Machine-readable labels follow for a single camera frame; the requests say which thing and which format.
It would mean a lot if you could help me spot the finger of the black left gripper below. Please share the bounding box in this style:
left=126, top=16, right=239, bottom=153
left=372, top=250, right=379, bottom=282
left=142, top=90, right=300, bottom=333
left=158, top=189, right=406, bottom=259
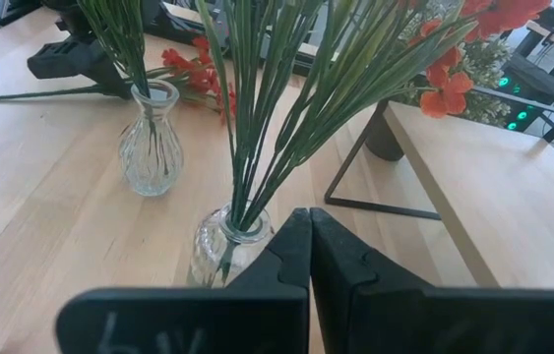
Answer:
left=27, top=38, right=133, bottom=99

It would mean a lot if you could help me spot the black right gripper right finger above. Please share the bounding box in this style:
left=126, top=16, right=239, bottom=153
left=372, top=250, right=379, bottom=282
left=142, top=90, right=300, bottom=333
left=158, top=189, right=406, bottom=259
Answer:
left=310, top=206, right=554, bottom=354

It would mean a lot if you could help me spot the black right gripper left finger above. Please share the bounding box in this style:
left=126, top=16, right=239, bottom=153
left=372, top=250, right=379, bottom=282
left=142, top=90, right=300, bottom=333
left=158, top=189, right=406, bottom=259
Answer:
left=54, top=207, right=313, bottom=354

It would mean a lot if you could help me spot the blue artificial flower bunch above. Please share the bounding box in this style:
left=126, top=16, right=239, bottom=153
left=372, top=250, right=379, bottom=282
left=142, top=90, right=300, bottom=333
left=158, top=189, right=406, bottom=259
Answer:
left=77, top=0, right=172, bottom=178

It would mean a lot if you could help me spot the ribbed glass jar vase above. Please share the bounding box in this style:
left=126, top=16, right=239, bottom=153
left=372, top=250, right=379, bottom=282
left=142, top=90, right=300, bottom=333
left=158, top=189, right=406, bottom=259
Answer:
left=186, top=200, right=277, bottom=289

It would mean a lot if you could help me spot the red artificial flower bunch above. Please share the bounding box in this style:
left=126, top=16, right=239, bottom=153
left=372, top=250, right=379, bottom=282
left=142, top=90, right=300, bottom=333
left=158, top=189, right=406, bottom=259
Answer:
left=0, top=34, right=238, bottom=122

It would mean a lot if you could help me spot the swirled bulbous glass vase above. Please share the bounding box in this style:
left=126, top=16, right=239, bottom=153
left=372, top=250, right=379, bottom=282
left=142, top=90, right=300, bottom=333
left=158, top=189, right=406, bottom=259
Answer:
left=117, top=78, right=185, bottom=198

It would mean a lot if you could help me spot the orange and white flower bunch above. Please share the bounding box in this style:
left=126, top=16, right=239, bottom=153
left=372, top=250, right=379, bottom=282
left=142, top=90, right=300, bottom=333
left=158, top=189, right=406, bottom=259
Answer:
left=195, top=0, right=553, bottom=232

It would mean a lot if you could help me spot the green potted plant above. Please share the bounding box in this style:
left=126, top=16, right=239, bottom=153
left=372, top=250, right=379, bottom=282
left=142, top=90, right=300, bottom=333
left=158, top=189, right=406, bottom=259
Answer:
left=363, top=29, right=513, bottom=163

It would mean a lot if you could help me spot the black computer with green lights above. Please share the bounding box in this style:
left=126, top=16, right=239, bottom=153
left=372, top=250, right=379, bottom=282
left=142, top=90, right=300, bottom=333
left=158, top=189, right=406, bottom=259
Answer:
left=496, top=73, right=529, bottom=133

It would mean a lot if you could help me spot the wooden shelf with black frame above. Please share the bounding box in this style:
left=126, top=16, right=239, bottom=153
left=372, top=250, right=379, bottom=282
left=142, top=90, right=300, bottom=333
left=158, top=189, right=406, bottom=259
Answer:
left=324, top=100, right=554, bottom=291

